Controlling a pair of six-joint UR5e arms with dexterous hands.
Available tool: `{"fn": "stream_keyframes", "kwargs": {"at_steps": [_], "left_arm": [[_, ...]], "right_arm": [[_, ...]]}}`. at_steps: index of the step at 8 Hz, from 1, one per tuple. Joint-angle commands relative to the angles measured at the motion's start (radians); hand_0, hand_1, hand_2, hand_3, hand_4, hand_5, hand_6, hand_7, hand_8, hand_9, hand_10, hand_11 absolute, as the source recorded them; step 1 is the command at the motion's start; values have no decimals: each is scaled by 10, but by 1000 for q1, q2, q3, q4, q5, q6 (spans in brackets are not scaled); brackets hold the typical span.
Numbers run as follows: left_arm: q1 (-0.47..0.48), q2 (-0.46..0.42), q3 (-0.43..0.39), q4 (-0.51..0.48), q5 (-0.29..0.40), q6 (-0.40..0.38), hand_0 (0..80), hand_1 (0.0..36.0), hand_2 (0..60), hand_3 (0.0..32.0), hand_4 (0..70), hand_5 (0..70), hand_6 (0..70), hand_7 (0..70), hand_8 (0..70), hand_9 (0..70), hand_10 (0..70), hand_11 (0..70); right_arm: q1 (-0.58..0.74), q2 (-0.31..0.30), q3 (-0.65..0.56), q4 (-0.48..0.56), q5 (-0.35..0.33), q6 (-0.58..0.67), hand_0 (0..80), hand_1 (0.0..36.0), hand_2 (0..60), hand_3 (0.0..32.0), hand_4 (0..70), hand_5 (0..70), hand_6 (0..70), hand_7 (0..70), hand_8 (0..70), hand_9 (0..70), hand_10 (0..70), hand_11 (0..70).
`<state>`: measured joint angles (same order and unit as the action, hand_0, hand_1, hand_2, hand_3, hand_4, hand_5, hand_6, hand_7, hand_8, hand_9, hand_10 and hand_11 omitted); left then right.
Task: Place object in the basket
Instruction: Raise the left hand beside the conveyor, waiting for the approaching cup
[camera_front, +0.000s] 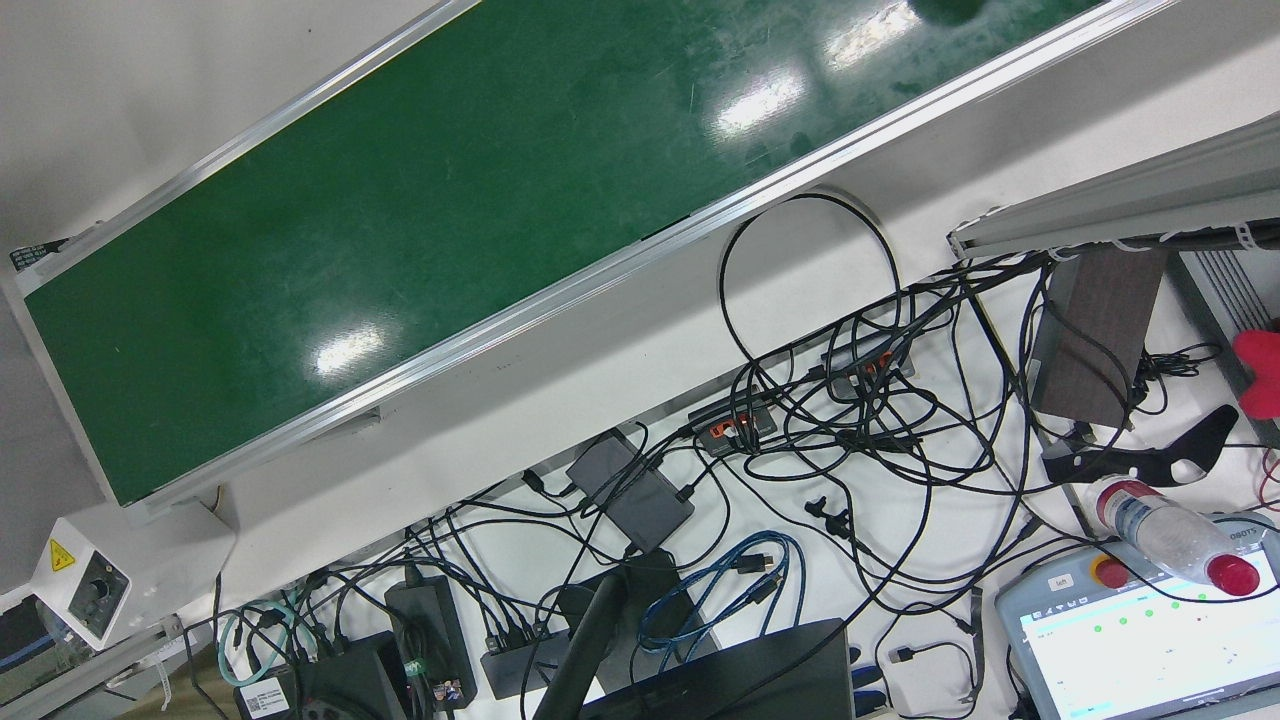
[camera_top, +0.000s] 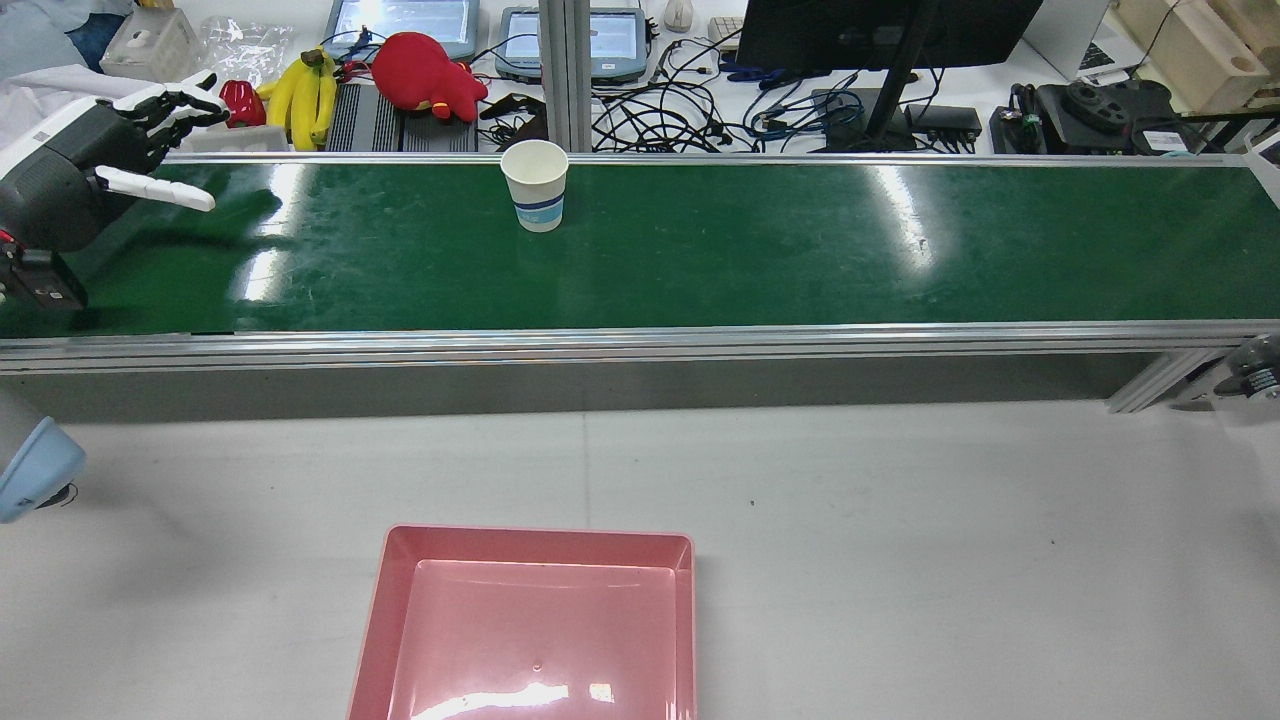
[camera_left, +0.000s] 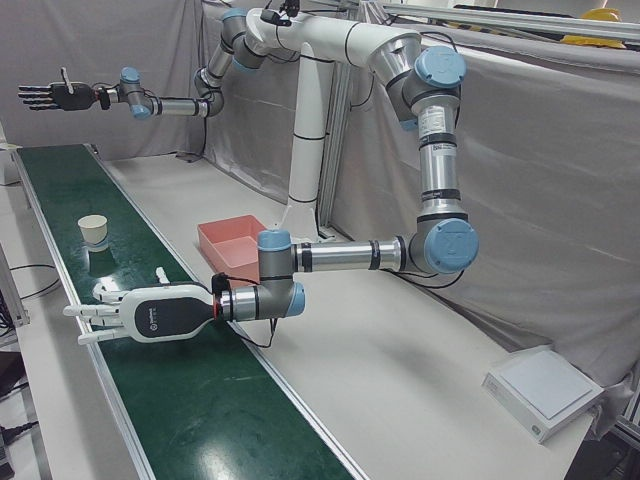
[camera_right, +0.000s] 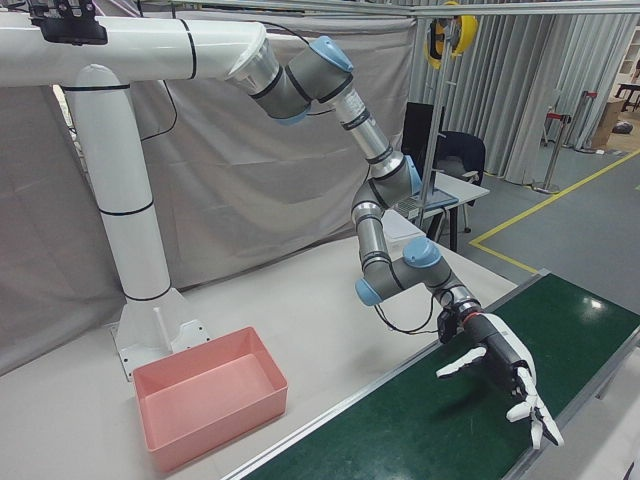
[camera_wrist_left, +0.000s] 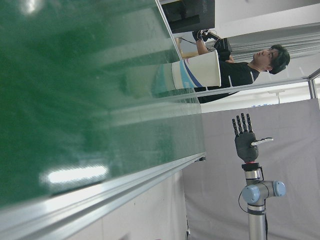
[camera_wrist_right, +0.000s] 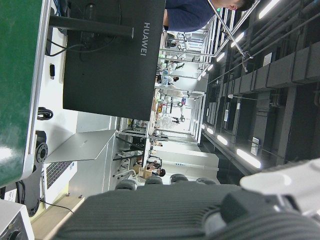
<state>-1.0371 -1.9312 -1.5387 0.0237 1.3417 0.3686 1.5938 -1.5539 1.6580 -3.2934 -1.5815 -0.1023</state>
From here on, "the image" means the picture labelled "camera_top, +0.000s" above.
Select green conveyor belt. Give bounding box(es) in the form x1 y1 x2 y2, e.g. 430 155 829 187
0 151 1280 414

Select grey touchscreen teach pendant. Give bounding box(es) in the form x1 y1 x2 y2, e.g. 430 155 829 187
496 4 650 84
324 0 480 62

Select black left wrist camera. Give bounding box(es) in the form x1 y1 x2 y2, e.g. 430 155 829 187
0 230 88 312

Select red plush toy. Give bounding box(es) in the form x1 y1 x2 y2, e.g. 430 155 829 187
369 31 492 124

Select clear plastic container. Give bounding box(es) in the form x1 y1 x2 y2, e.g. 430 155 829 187
99 7 200 84

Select blue handled pliers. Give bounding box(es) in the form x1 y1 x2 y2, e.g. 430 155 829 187
719 61 792 87

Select small red toy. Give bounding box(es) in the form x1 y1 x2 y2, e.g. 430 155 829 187
219 79 268 130

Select person in white coat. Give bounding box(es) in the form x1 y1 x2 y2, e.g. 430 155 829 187
0 0 133 123

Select black multiport hub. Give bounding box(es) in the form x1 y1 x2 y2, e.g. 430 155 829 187
904 102 984 142

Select black Huawei monitor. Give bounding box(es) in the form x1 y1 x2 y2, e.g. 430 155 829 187
734 0 1045 152

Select white paper cup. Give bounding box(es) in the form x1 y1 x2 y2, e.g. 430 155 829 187
499 139 571 234

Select aluminium profile column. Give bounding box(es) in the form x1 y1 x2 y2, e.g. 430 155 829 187
537 0 594 154

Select pink plastic basket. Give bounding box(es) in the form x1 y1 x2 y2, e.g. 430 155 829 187
347 524 697 720

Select black curved bracket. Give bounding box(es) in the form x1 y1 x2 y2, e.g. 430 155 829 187
479 91 547 127

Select wooden box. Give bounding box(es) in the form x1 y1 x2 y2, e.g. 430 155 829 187
1111 0 1280 114

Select silver laptop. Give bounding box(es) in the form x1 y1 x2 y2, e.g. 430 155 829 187
1019 0 1152 87

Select clear plastic bag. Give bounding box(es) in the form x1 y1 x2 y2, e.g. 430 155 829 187
199 14 297 87

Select ribbed metal computer case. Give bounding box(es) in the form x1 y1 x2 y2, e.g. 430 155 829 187
324 81 480 154

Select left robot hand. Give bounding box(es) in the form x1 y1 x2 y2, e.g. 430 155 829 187
0 72 232 254

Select black flange mount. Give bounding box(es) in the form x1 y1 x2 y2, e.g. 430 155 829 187
989 79 1202 157

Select yellow banana bunch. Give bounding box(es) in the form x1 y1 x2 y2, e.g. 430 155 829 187
257 47 340 152

